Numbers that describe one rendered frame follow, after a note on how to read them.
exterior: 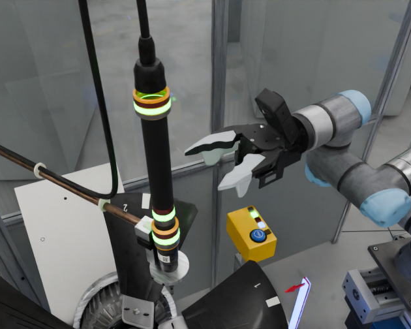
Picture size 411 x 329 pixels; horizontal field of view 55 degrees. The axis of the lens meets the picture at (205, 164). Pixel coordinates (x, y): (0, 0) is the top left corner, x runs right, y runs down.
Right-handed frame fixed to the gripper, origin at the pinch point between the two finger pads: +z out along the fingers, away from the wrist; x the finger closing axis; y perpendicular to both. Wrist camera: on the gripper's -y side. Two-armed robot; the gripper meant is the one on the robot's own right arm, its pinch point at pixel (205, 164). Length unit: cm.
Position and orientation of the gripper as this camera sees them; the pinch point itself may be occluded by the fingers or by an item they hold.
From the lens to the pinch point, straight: 60.3
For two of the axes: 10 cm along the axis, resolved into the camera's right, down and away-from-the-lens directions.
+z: -8.3, 3.6, -4.1
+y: 0.0, 7.5, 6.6
